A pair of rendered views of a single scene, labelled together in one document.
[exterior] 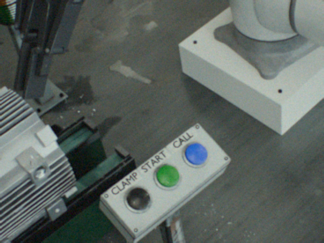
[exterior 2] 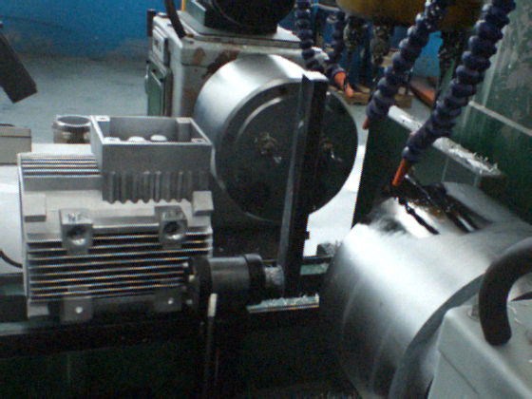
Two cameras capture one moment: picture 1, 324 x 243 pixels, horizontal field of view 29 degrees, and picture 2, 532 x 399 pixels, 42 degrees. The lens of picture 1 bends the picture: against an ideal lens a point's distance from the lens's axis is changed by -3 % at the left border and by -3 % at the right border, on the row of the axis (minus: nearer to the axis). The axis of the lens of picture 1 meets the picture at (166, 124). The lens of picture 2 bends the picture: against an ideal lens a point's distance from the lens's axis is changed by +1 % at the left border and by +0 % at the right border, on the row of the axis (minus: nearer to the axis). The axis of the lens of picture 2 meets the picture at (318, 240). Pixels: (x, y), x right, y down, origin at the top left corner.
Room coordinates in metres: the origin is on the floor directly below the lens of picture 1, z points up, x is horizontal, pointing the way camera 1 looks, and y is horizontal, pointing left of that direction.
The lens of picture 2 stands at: (1.32, 0.62, 1.39)
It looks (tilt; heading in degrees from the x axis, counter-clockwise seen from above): 25 degrees down; 187
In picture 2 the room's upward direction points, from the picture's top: 9 degrees clockwise
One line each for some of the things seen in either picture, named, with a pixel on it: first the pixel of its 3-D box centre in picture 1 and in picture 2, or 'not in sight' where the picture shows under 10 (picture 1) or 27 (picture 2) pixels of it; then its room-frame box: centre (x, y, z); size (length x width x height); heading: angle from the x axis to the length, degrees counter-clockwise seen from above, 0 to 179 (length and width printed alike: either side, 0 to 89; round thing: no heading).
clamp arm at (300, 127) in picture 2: not in sight; (298, 191); (0.64, 0.50, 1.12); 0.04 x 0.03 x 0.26; 123
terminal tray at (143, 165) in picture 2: not in sight; (149, 159); (0.60, 0.31, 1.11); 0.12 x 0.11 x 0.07; 124
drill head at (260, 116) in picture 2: not in sight; (263, 127); (0.16, 0.34, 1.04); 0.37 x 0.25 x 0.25; 33
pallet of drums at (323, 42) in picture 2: not in sight; (338, 49); (-4.73, -0.23, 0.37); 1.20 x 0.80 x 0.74; 120
